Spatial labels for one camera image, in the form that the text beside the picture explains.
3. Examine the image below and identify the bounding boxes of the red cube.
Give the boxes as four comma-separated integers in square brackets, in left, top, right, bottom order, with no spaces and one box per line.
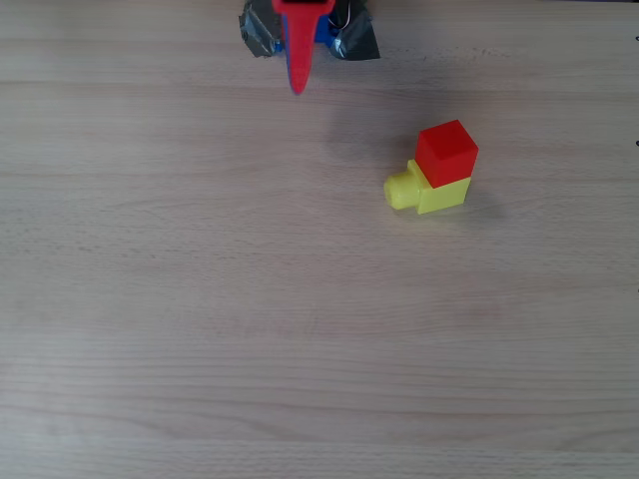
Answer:
[414,119,479,190]

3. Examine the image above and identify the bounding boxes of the yellow block with round knob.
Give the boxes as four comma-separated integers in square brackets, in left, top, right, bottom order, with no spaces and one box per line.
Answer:
[382,158,472,216]

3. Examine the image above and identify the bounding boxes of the grey duct tape piece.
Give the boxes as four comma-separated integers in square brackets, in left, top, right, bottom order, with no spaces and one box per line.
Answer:
[328,0,381,62]
[238,0,282,60]

